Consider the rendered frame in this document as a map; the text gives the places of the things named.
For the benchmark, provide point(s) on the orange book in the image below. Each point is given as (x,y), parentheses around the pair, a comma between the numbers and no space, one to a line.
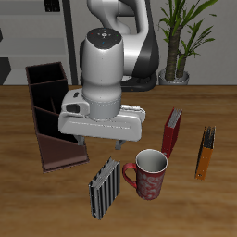
(205,153)

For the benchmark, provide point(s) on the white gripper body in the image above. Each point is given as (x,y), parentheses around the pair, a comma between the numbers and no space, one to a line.
(102,126)

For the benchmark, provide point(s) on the red patterned mug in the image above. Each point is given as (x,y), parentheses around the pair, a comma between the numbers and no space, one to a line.
(150,175)

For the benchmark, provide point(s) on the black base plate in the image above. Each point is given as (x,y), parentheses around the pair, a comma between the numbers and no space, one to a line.
(142,82)

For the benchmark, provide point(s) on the green pot plant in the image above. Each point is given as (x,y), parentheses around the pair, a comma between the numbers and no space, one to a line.
(182,40)

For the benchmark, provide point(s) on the dark brown desk caddy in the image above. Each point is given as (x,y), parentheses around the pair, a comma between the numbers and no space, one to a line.
(51,120)

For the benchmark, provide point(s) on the black and white striped book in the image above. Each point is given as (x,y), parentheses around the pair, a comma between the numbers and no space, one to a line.
(105,188)

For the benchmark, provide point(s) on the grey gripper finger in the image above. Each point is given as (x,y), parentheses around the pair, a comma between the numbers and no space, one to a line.
(80,140)
(119,144)

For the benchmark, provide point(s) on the red book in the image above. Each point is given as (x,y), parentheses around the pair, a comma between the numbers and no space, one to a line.
(171,132)

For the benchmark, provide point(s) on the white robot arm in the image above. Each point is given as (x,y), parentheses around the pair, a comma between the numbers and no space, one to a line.
(103,68)

